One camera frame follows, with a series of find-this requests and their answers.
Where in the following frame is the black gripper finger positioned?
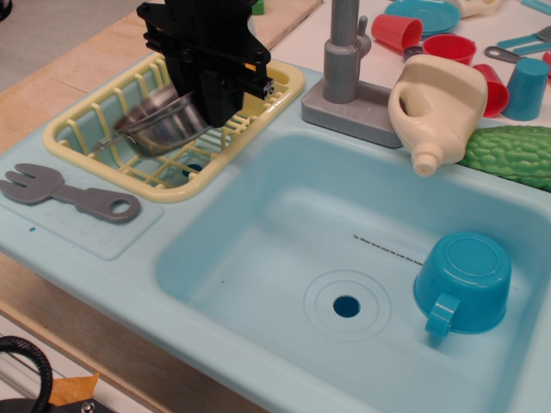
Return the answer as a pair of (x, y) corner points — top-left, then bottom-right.
(190, 70), (244, 127)
(165, 57), (200, 96)

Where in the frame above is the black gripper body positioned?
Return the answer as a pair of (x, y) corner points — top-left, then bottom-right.
(137, 1), (274, 99)

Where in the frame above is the small steel pan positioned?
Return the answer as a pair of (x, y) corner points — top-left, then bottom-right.
(94, 86), (210, 157)

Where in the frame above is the yellow plastic drying rack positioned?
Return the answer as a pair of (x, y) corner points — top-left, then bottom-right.
(43, 53), (306, 203)

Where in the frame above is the light blue toy sink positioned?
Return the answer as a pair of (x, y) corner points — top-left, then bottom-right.
(1, 101), (550, 412)

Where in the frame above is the green toy block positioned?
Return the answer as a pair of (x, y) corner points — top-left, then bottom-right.
(252, 0), (265, 16)

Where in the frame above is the grey toy faucet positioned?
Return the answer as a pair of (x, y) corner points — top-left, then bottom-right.
(301, 0), (402, 148)

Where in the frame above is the grey plastic toy fork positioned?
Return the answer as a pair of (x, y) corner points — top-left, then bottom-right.
(1, 163), (141, 224)

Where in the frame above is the red lying plastic cup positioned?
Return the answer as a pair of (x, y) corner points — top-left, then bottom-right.
(371, 14), (424, 52)

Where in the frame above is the cream plastic detergent bottle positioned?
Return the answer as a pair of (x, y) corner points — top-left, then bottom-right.
(387, 54), (488, 177)

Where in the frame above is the blue plastic plate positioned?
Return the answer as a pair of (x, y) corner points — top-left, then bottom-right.
(384, 0), (461, 37)

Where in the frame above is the red plastic bowl cup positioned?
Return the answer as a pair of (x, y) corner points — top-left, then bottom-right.
(422, 34), (477, 65)

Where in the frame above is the cream toy object top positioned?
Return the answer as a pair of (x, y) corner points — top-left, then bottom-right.
(453, 0), (502, 18)

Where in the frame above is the blue plastic tumbler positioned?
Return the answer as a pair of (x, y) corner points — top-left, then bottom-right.
(502, 59), (550, 121)

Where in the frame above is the green bumpy toy gourd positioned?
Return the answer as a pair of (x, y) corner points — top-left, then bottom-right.
(459, 126), (550, 192)

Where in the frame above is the blue toy spatula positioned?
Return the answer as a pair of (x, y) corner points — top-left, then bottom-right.
(497, 26), (550, 56)

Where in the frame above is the orange tape piece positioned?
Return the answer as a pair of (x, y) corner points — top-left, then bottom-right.
(48, 373), (100, 406)

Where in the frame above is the black device base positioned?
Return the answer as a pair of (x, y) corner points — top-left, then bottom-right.
(1, 398), (112, 413)

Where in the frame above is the grey toy utensil handle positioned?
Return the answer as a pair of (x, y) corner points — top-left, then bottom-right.
(484, 46), (523, 64)

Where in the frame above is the blue plastic cup with handle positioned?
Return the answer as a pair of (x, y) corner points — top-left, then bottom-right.
(413, 231), (511, 339)

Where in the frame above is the black cable loop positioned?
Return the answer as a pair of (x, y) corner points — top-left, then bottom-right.
(0, 336), (54, 413)

